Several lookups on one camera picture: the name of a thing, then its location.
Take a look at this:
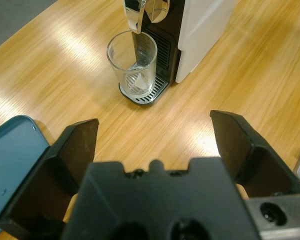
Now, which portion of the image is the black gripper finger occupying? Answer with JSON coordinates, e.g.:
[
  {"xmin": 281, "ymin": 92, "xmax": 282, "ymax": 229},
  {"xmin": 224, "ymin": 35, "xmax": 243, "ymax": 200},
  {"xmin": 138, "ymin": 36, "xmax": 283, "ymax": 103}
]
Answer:
[
  {"xmin": 0, "ymin": 118, "xmax": 100, "ymax": 240},
  {"xmin": 209, "ymin": 109, "xmax": 300, "ymax": 200}
]

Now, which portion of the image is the clear drinking glass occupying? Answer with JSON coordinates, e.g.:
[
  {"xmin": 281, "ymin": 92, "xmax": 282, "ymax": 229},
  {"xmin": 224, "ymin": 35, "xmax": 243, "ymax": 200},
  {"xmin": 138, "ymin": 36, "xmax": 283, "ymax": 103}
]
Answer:
[{"xmin": 106, "ymin": 31, "xmax": 158, "ymax": 99}]

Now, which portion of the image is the white capsule coffee machine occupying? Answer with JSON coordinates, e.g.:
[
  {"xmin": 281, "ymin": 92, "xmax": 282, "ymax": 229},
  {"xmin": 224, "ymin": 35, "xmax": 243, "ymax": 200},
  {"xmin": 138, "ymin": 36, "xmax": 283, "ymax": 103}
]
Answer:
[{"xmin": 118, "ymin": 0, "xmax": 240, "ymax": 107}]

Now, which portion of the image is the teal plastic tray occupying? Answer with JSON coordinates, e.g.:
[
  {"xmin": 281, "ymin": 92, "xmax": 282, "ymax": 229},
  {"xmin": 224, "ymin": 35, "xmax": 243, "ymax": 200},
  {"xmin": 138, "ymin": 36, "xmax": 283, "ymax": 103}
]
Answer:
[{"xmin": 0, "ymin": 114, "xmax": 51, "ymax": 235}]

